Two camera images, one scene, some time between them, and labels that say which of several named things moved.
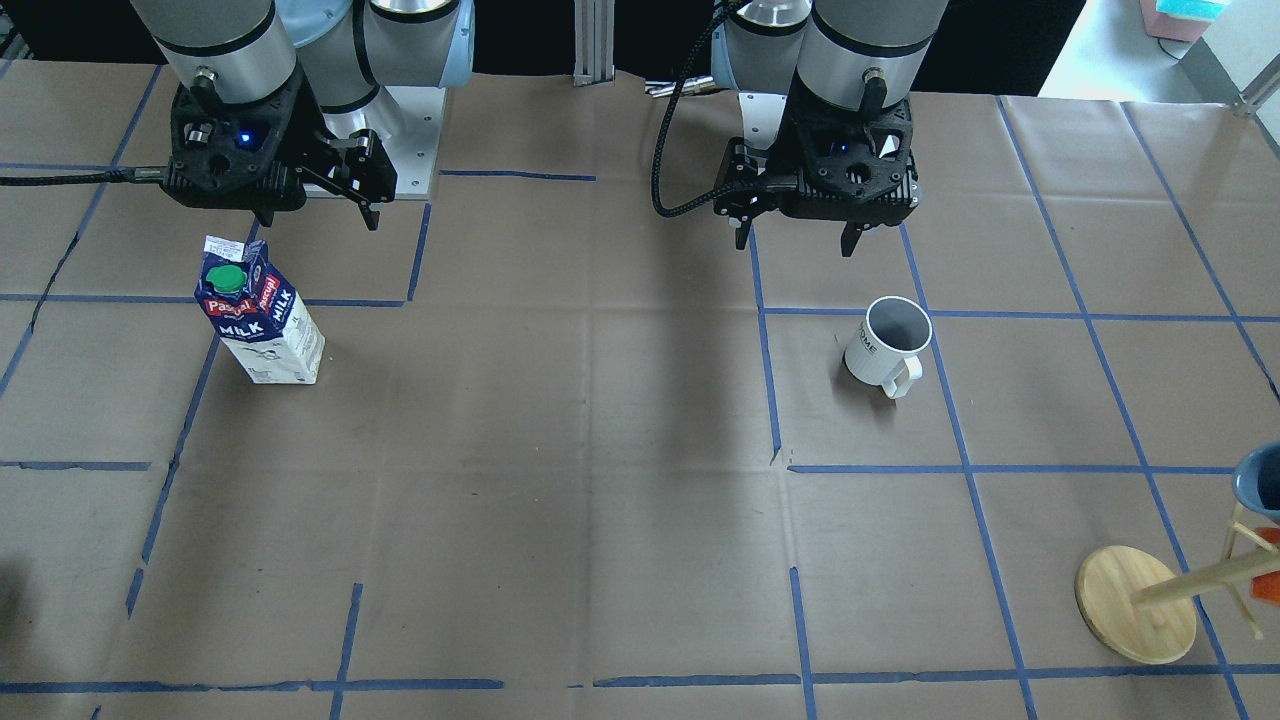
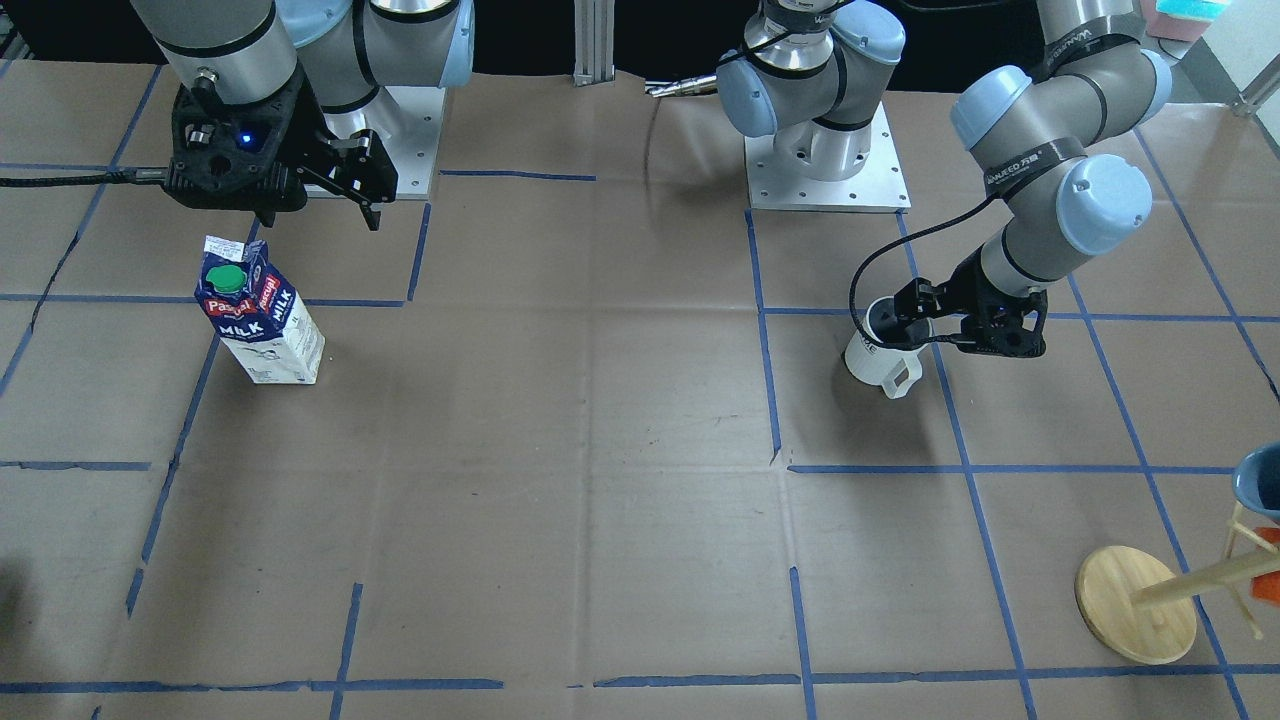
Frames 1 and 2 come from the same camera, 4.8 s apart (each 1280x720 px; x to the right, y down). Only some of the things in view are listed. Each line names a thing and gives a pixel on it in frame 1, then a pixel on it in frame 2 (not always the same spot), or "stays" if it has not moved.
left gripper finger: (850, 236) -> (911, 327)
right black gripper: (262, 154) stays
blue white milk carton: (258, 313) stays
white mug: (887, 348) stays
